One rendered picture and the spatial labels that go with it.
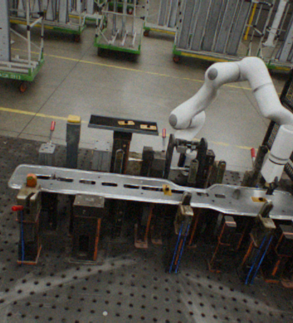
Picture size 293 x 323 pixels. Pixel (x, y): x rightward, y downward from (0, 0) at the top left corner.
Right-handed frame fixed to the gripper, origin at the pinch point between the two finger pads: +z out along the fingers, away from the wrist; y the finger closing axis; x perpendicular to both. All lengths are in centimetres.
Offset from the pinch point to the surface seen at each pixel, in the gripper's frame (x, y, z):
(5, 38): -236, -385, 50
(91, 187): -82, 5, 8
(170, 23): 67, -949, 80
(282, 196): 13.6, -5.2, 7.8
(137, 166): -61, -11, 4
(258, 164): 0.3, -14.6, -3.4
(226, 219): -21.1, 16.7, 8.5
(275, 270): 7.0, 23.4, 30.1
